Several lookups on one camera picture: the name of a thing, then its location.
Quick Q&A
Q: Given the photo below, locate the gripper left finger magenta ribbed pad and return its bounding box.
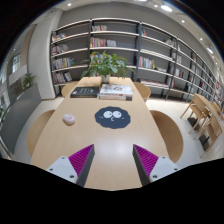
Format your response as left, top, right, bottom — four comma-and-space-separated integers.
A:
47, 144, 95, 187

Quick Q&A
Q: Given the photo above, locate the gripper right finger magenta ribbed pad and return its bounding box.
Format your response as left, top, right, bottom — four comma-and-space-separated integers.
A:
132, 144, 179, 186

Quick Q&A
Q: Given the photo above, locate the white computer mouse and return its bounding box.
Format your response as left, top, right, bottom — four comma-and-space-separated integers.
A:
63, 114, 75, 125

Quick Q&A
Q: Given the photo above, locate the dark cartoon face mouse pad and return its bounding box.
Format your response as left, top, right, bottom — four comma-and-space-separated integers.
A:
95, 106, 131, 129

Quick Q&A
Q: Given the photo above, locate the wooden chair near right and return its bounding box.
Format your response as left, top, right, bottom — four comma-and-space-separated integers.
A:
151, 110, 183, 163

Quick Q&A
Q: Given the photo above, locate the wooden side table right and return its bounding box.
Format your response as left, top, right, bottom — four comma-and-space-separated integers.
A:
180, 92, 224, 158

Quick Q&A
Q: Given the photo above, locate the wooden chair far right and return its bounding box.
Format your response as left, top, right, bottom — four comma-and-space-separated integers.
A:
134, 82, 151, 101

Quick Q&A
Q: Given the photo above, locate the black book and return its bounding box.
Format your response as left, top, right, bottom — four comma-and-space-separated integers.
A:
70, 86, 99, 98

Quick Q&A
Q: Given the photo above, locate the wooden chair at side table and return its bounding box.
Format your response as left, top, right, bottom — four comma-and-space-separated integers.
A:
188, 94, 209, 133

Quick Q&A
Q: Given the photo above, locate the wooden chair far left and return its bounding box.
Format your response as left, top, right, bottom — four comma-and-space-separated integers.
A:
61, 81, 77, 97

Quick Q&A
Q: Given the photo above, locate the stack of white books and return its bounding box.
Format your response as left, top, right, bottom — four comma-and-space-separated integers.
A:
98, 84, 133, 101

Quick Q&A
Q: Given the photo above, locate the small plant at left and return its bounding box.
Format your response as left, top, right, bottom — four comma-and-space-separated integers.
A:
23, 73, 35, 89

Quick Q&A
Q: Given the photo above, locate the green potted plant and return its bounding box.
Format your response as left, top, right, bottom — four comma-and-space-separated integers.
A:
81, 52, 135, 78

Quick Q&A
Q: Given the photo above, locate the large grey wall bookshelf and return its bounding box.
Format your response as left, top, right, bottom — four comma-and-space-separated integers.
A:
50, 18, 224, 102

